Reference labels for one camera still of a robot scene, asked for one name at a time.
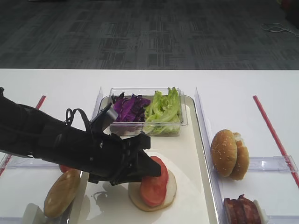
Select red strip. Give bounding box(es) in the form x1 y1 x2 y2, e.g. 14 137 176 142
0 95 46 175
253 95 299 186

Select plain bun half right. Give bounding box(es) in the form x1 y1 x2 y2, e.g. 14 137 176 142
229 133 249 181

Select clear plastic salad container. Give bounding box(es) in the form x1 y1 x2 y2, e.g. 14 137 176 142
100 87 188 136

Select upper left clear cross rail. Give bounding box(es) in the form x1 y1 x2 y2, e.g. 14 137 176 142
0 154 59 168

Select toasted bun half left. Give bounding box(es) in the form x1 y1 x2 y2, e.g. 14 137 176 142
43 169 80 218

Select white pusher block left bun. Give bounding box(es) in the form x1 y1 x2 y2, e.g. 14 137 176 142
22 203 46 224

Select white bun bottom on tray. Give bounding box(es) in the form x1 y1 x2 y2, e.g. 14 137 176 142
128 170 177 212

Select clear long rail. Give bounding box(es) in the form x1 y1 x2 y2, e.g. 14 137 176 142
194 88 228 224
90 87 103 121

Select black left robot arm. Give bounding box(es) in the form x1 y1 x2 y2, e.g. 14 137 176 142
0 96 162 185

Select green lettuce leaves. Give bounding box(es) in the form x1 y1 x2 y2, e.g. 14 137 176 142
142 87 181 136

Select left red strip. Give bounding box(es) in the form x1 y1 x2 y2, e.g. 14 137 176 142
0 95 46 175

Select lower right clear cross rail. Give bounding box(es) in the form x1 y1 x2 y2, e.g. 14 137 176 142
267 215 299 224

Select stack of meat patties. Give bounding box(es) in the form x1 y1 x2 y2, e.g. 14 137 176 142
223 194 262 224

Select upper right clear cross rail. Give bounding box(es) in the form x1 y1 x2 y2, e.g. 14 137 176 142
248 156 298 173

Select right clear long rail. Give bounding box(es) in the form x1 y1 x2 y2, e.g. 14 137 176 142
194 88 228 224

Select purple cabbage leaves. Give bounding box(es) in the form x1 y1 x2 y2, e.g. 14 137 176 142
110 92 150 135

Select left clear long rail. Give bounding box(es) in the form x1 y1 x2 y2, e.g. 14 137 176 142
90 87 103 121

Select lower left clear cross rail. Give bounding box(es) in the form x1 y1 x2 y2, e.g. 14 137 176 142
0 217 22 224

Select silver metal tray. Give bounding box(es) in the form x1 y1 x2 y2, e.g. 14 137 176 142
68 96 218 224

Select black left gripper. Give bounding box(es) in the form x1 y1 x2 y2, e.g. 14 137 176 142
56 133 166 186

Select clear cross rail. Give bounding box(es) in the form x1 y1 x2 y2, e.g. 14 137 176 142
0 154 59 168
0 217 22 224
248 156 298 173
267 215 299 224

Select white pusher block patties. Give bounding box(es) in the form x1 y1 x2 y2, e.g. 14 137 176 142
253 199 269 224

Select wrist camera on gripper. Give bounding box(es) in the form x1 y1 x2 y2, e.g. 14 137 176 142
91 103 118 132

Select red tomato slice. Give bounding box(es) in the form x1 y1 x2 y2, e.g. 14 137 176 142
59 165 79 173
140 156 169 207

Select sesame bun top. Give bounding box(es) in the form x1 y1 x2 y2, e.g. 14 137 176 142
211 129 237 177

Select right red strip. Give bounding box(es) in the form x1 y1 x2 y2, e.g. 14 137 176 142
253 95 299 186

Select white cable on floor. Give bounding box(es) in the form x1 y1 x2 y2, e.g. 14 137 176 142
261 23 299 38

